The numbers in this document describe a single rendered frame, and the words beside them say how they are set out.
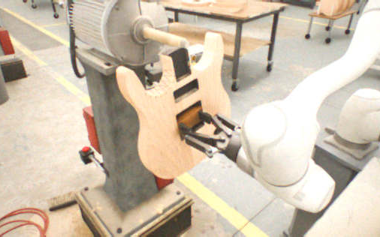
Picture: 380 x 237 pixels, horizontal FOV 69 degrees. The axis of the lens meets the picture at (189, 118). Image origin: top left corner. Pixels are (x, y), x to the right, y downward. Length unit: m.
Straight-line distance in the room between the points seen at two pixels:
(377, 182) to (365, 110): 0.47
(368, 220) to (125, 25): 0.87
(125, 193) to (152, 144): 0.78
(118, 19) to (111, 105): 0.40
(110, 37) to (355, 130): 1.06
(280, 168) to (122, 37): 0.68
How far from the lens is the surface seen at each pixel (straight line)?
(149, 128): 0.74
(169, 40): 0.87
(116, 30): 0.97
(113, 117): 1.25
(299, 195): 0.62
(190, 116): 0.82
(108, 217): 1.60
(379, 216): 0.86
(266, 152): 0.46
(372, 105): 1.36
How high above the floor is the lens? 1.49
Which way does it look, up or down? 31 degrees down
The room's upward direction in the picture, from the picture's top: straight up
